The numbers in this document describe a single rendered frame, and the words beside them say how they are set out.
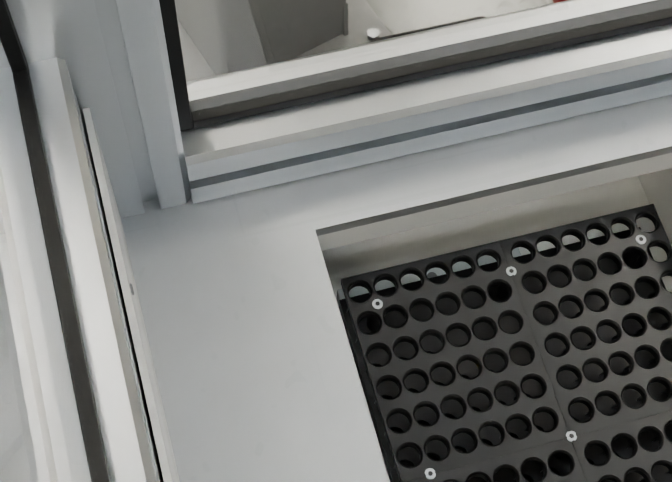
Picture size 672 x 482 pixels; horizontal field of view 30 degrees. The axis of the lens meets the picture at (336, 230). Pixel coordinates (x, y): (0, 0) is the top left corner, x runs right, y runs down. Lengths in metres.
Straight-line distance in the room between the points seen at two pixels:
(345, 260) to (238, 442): 0.19
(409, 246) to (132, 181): 0.21
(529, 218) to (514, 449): 0.17
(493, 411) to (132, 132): 0.23
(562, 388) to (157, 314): 0.21
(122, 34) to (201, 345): 0.16
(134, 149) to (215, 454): 0.14
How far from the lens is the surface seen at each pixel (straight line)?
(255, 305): 0.60
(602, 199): 0.77
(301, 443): 0.58
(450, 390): 0.64
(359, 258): 0.73
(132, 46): 0.50
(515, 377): 0.65
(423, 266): 0.66
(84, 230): 0.46
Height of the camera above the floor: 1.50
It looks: 64 degrees down
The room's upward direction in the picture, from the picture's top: 4 degrees clockwise
